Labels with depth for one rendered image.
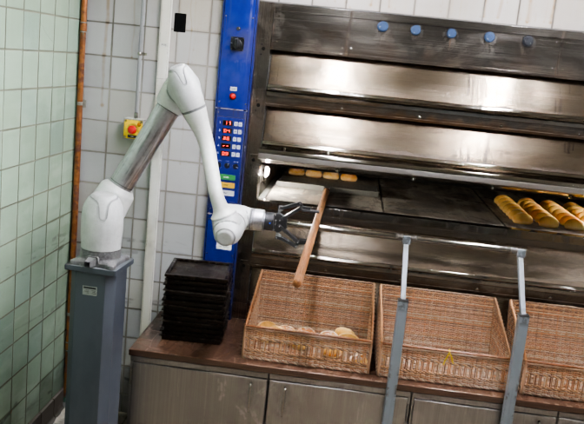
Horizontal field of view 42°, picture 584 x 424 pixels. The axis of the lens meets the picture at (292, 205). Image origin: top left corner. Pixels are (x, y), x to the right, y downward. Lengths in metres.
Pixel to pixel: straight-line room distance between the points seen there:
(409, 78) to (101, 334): 1.76
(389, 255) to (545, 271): 0.73
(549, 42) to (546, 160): 0.53
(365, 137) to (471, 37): 0.65
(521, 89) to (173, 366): 1.98
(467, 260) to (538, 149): 0.61
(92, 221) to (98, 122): 0.89
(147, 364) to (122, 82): 1.32
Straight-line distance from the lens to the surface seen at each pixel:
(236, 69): 3.59
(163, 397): 3.44
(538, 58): 3.67
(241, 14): 3.59
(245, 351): 3.34
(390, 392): 3.25
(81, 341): 3.15
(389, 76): 3.59
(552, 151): 3.71
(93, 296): 3.07
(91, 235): 3.02
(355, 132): 3.59
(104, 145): 3.79
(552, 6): 3.68
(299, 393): 3.33
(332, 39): 3.59
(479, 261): 3.73
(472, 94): 3.61
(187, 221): 3.74
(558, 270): 3.81
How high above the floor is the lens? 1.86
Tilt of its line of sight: 11 degrees down
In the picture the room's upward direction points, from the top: 6 degrees clockwise
